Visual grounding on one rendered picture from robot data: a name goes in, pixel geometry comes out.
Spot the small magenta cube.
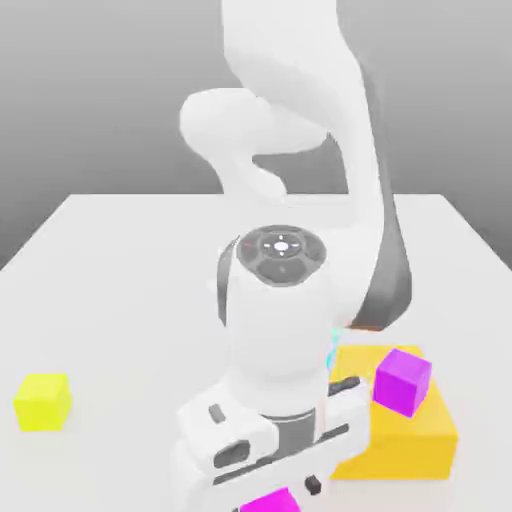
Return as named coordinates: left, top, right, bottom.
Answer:
left=238, top=486, right=302, bottom=512
left=371, top=347, right=434, bottom=420

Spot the large orange box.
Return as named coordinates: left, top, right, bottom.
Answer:
left=327, top=344, right=460, bottom=482

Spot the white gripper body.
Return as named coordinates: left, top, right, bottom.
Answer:
left=170, top=411, right=370, bottom=512

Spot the small cyan cube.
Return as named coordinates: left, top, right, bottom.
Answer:
left=326, top=327, right=342, bottom=374

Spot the small yellow cube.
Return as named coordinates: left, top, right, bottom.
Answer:
left=13, top=372, right=74, bottom=433

